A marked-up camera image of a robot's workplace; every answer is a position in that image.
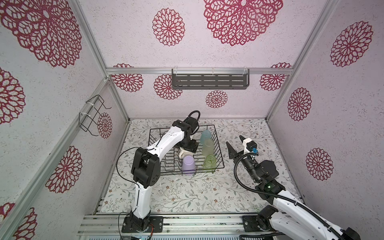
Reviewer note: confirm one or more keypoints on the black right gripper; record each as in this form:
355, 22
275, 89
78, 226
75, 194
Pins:
233, 152

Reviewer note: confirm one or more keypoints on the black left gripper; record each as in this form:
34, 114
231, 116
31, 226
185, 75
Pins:
192, 147

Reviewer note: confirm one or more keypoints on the red and cream mug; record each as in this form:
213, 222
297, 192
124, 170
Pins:
182, 153

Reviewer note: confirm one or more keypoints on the teal textured glass cup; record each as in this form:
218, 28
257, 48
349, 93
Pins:
206, 135

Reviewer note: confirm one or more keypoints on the black wire dish rack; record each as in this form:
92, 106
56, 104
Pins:
171, 164

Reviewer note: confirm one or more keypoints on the lavender plastic cup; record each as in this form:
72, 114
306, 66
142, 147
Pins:
188, 166

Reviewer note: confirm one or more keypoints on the short green glass cup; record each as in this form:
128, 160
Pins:
210, 163

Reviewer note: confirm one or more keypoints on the pale frosted green cup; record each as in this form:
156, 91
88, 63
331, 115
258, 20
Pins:
208, 147

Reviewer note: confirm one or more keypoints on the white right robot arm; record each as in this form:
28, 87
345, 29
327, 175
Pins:
284, 215

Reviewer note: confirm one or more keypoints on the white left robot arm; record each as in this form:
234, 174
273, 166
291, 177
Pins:
146, 168

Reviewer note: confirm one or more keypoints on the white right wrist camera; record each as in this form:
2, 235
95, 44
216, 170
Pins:
250, 146

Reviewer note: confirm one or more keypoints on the grey wall shelf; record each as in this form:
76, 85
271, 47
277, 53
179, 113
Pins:
210, 81

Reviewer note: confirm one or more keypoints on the black wire wall hanger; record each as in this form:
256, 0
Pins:
96, 121

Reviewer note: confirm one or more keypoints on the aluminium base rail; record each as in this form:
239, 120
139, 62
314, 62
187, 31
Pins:
185, 225

